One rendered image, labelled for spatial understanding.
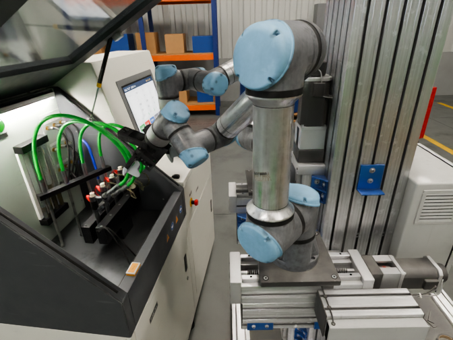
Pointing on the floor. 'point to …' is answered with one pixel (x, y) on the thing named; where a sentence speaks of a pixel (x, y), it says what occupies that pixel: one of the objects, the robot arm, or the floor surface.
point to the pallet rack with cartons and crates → (177, 51)
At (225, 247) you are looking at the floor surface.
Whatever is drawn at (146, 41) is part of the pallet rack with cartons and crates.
